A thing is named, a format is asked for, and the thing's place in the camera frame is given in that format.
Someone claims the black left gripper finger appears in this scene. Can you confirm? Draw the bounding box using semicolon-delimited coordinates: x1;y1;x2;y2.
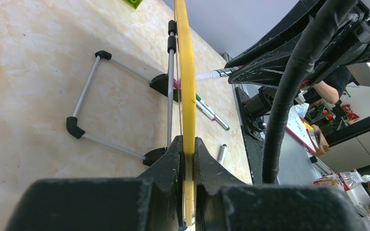
228;33;341;88
193;137;246;231
137;136;184;231
225;0;325;68

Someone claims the yellow framed whiteboard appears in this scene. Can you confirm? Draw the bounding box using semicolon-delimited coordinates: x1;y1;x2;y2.
173;0;196;226

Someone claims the person forearm in background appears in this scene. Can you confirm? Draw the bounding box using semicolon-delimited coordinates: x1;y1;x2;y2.
313;81;340;104

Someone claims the black whiteboard marker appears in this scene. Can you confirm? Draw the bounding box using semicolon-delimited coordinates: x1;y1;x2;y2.
217;144;227;165

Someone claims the purple whiteboard marker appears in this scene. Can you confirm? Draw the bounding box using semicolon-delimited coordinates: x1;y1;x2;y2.
173;80;216;121

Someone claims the green whiteboard marker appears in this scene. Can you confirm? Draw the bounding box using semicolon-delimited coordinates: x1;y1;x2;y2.
196;94;230;130

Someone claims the green white toy brick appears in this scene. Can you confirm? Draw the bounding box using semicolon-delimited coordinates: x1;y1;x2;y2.
123;0;142;9

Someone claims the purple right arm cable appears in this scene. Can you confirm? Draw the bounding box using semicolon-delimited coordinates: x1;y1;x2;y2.
261;0;359;185

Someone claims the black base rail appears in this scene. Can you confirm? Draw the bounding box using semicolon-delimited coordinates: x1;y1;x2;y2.
234;87;264;185

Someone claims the whiteboard metal wire stand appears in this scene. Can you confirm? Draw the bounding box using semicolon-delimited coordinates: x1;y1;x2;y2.
66;20;180;166

